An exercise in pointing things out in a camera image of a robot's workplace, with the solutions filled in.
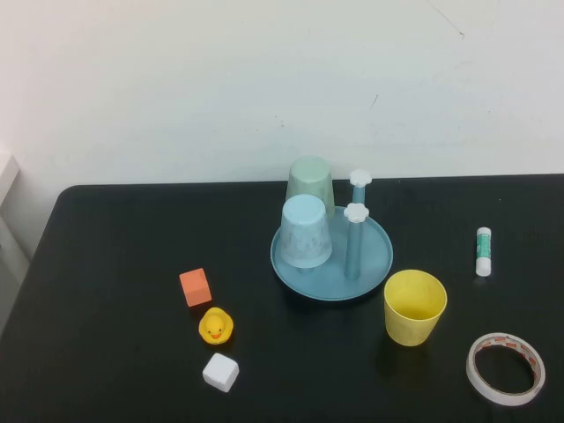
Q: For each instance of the white cube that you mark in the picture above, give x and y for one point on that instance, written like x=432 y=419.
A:
x=220 y=372

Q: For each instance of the white green glue stick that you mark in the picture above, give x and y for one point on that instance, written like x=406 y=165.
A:
x=483 y=251

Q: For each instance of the blue cup stand with pegs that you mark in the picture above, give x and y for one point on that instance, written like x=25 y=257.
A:
x=365 y=255

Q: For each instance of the white double-sided tape roll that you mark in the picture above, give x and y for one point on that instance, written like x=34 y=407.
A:
x=473 y=368

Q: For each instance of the light blue plastic cup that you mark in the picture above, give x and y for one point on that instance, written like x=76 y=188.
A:
x=305 y=233

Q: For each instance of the white furniture panel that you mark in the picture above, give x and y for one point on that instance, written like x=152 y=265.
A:
x=6 y=176

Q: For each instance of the yellow plastic cup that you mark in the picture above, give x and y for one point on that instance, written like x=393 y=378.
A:
x=412 y=326

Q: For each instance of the pale green plastic cup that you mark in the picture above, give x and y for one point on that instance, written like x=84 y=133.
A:
x=310 y=176

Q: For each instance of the yellow rubber duck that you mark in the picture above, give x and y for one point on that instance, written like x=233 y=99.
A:
x=215 y=326

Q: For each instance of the orange cube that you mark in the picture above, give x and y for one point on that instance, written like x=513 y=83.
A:
x=195 y=288

